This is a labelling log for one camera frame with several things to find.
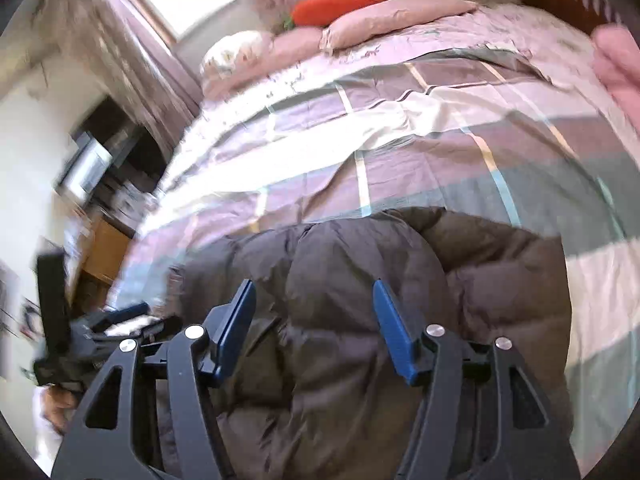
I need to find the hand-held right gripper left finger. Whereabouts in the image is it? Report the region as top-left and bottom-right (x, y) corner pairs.
(50, 279), (258, 480)

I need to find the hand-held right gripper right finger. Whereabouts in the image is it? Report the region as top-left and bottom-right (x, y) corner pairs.
(372, 279), (583, 480)

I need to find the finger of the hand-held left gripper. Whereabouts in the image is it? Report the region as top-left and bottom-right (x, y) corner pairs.
(137, 316), (184, 353)
(102, 301), (152, 323)

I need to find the dark brown puffer jacket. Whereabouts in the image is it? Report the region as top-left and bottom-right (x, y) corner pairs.
(159, 205), (574, 480)

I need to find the person's left hand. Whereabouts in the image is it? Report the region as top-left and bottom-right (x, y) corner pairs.
(41, 387), (80, 436)

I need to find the wooden cabinet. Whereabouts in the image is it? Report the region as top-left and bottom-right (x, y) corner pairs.
(79, 219), (135, 288)

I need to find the silver box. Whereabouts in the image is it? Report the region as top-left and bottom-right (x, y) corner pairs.
(57, 131), (115, 202)

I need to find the dark cluttered shelf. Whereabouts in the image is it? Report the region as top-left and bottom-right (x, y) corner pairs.
(69, 94), (168, 228)

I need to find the plaid duvet cover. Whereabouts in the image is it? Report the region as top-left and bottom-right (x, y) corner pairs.
(106, 2), (640, 472)

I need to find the pink curtain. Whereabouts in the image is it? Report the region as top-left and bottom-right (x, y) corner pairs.
(52, 0), (207, 128)

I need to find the pink pillow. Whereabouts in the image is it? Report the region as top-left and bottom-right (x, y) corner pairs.
(202, 26), (328, 98)
(320, 0), (479, 52)

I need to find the red carrot plush toy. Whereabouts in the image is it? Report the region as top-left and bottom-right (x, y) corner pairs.
(290, 0), (392, 28)

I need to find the pink soft cushion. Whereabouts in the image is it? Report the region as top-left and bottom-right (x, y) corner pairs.
(591, 24), (640, 138)

